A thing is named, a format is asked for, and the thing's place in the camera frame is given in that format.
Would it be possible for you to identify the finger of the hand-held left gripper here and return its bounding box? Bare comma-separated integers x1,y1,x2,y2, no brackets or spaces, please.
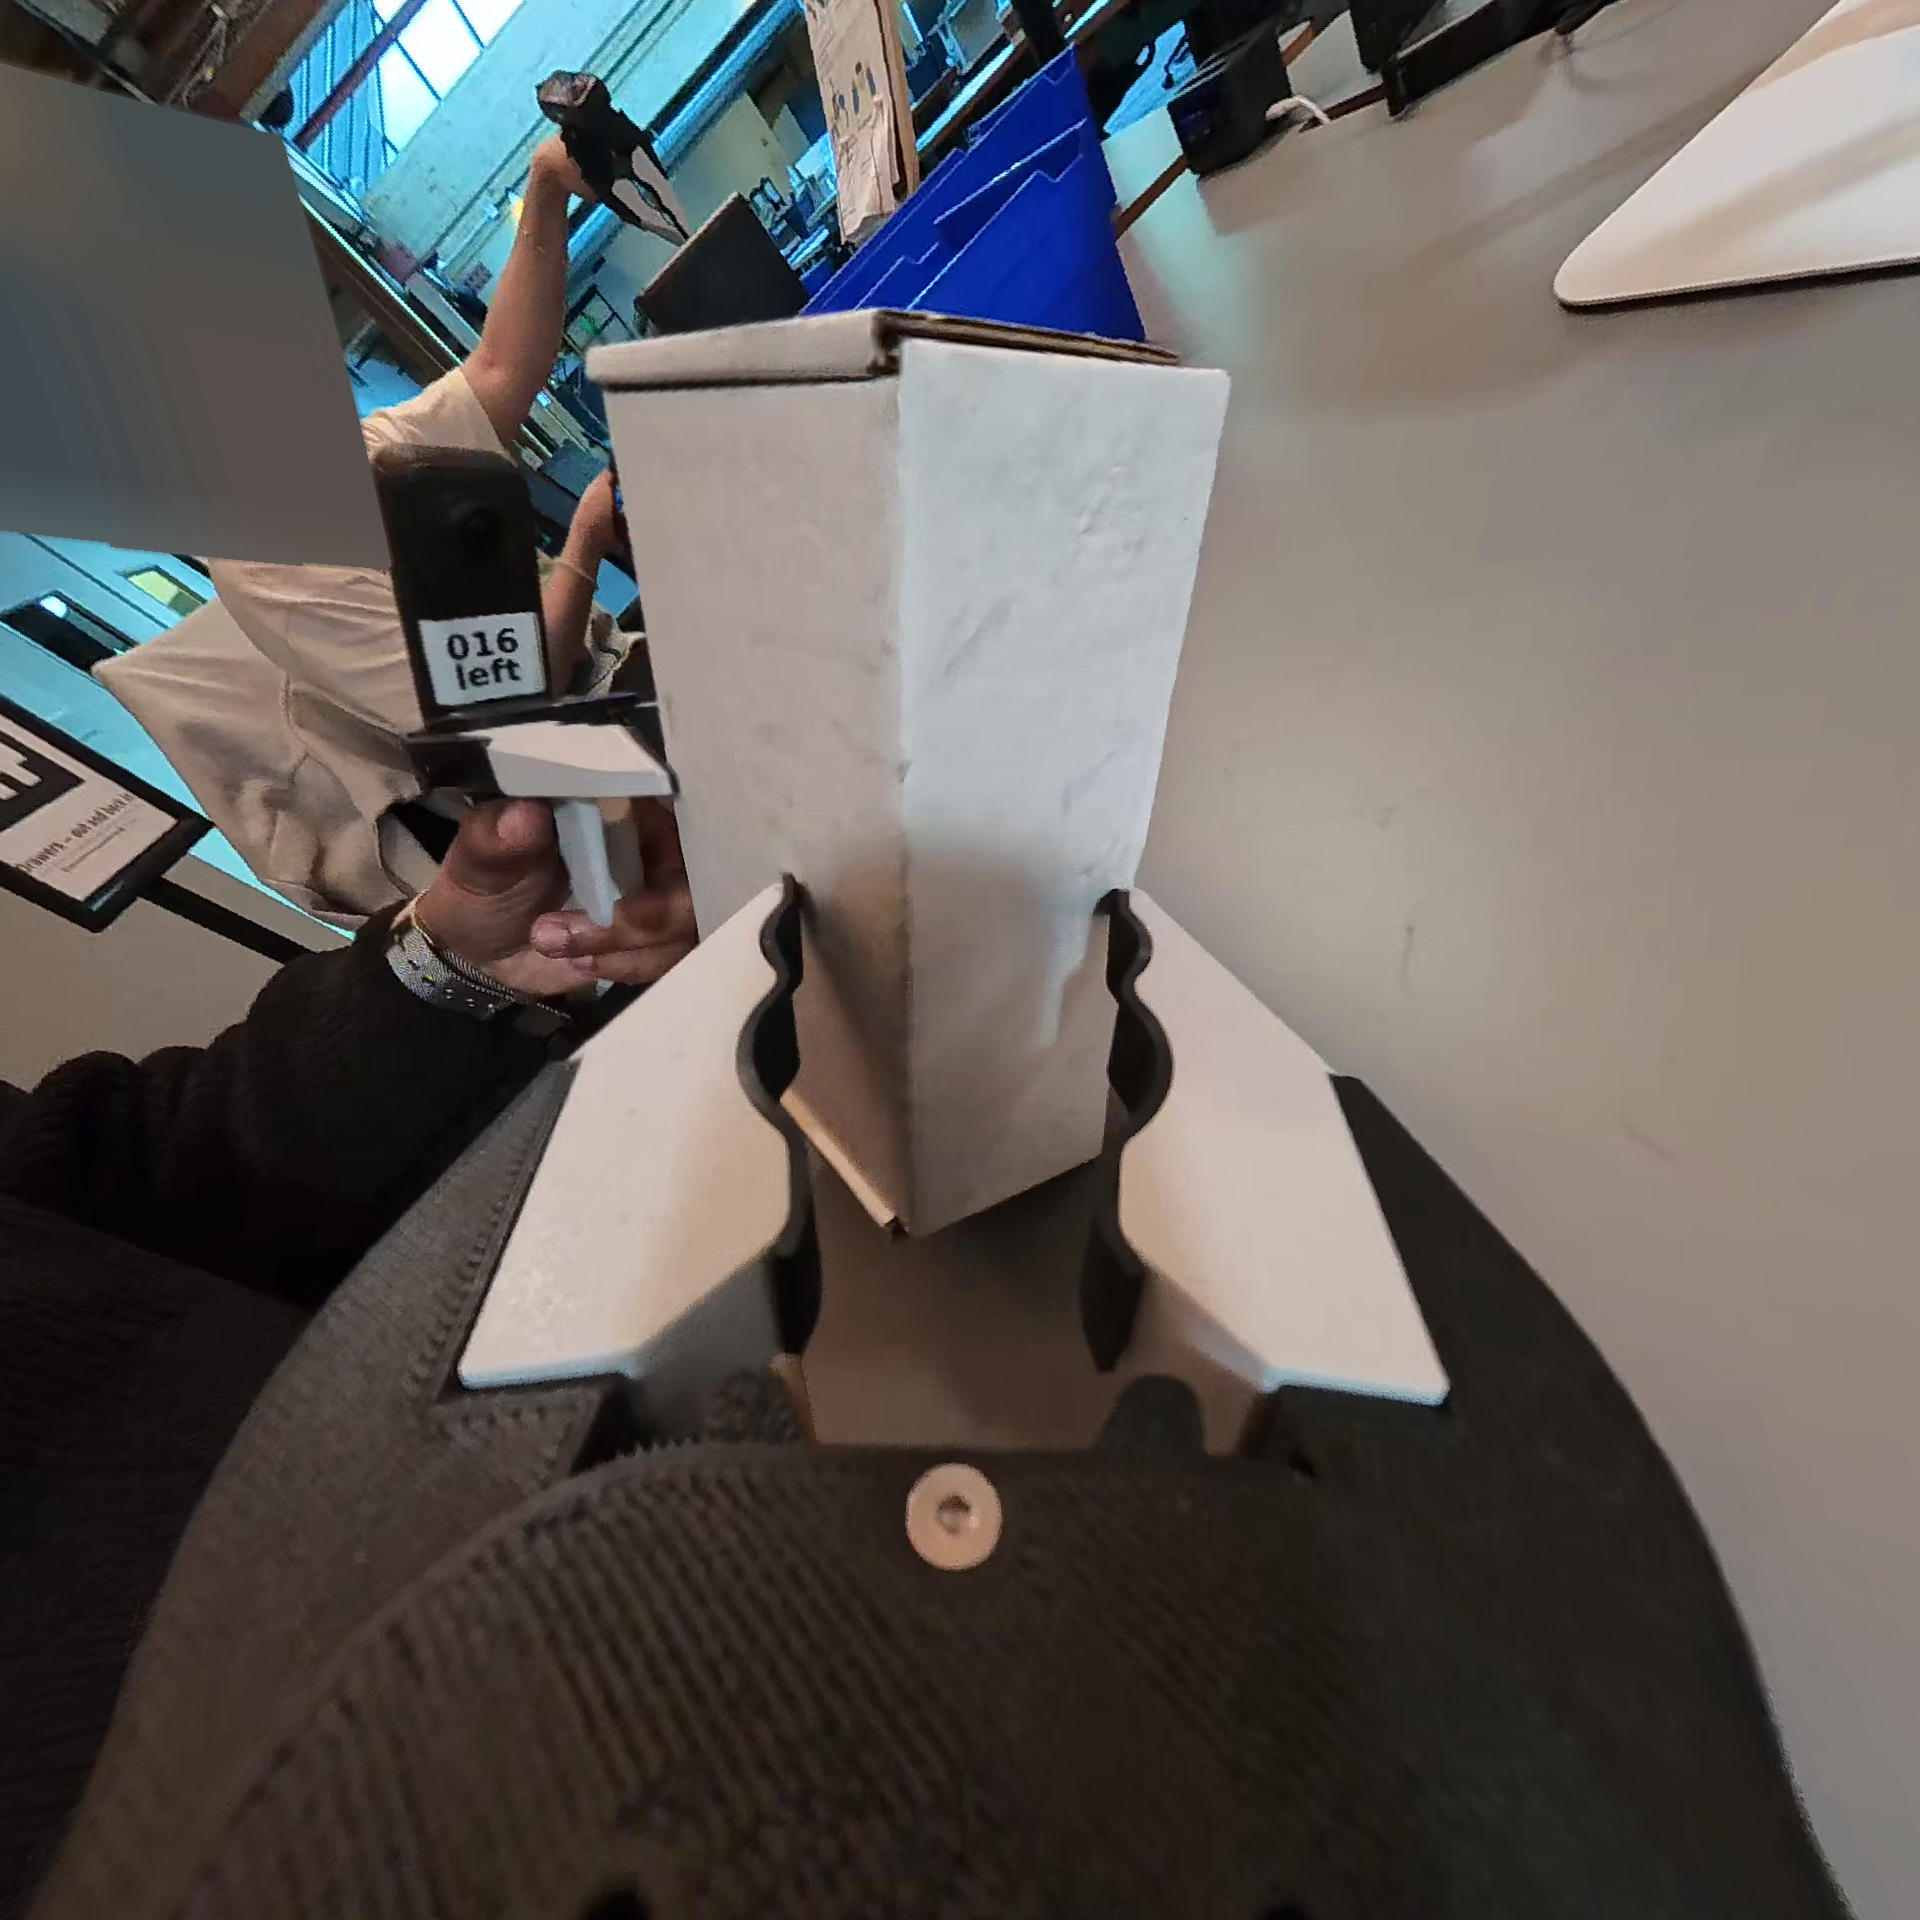
486,725,683,928

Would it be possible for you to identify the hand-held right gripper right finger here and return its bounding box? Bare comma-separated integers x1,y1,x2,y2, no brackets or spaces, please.
1081,884,1455,1458

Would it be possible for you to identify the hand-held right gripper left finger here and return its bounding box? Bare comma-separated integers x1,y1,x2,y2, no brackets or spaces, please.
456,878,825,1446

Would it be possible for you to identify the white cardboard mailer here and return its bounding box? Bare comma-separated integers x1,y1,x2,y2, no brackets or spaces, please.
584,306,1237,1241

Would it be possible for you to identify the blue plastic bin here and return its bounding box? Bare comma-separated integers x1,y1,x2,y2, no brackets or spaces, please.
802,43,1150,347

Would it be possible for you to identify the person's left forearm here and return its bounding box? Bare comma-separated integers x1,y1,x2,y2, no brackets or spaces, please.
0,943,580,1321

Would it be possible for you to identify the grey desk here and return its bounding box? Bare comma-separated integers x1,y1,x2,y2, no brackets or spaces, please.
780,0,1920,1920

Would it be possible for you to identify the person's left hand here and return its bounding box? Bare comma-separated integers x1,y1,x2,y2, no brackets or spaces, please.
409,798,702,1001

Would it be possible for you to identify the silver wristwatch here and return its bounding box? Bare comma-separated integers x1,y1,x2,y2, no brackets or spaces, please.
386,899,576,1040

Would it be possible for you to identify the black background monitor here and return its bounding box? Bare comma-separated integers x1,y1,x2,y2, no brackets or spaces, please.
637,194,813,340

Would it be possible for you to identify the black framed floor sign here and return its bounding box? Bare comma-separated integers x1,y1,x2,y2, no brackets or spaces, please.
0,696,217,936

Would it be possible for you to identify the background instruction board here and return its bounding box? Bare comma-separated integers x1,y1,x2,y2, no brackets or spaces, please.
802,0,925,241

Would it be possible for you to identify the black power adapter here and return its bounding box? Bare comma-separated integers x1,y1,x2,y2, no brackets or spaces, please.
1166,25,1296,177

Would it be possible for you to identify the flat black power brick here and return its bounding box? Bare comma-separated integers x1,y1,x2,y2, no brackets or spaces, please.
1351,0,1614,120

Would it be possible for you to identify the white tablet stand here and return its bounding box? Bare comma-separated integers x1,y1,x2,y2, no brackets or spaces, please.
1554,0,1920,311

